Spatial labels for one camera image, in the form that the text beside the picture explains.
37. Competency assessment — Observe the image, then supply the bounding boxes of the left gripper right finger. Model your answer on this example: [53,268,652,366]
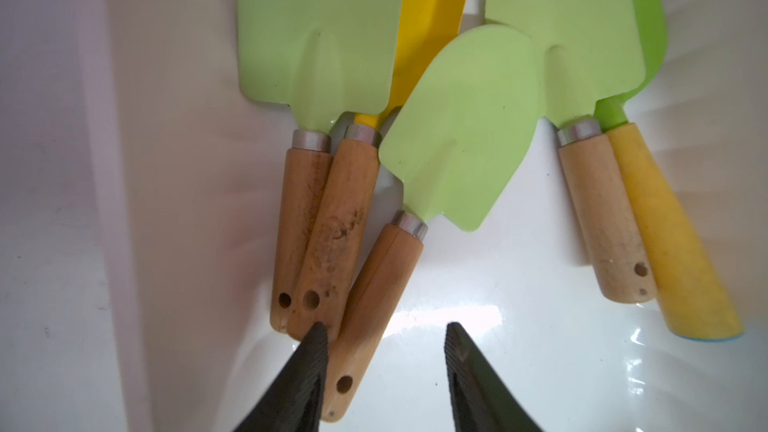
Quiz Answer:
[444,322,541,431]

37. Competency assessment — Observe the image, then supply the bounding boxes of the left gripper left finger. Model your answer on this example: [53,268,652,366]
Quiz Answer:
[235,322,329,432]

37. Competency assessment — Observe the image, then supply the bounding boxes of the green wooden handle shovel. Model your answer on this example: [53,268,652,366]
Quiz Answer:
[485,0,657,304]
[322,25,539,422]

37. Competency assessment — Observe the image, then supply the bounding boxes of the white storage box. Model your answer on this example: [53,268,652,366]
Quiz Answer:
[1,0,767,431]

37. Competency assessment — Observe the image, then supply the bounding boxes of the green shovel yellow handle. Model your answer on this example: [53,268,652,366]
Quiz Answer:
[595,0,744,342]

